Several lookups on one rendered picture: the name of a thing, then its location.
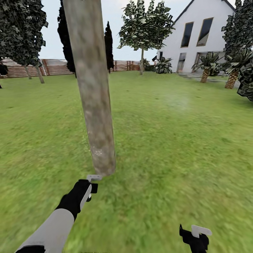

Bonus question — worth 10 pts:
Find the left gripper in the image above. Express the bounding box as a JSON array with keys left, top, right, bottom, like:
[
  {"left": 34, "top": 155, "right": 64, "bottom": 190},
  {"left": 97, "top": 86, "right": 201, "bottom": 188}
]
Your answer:
[{"left": 91, "top": 183, "right": 98, "bottom": 193}]

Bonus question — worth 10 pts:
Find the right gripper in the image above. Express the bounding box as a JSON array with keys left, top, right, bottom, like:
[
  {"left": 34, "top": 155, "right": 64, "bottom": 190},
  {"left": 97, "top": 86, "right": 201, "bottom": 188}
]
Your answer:
[{"left": 180, "top": 228, "right": 209, "bottom": 250}]

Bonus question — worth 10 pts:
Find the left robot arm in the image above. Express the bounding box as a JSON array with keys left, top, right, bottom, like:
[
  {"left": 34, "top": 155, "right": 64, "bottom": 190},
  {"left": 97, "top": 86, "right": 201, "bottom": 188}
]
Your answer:
[{"left": 15, "top": 174, "right": 102, "bottom": 253}]

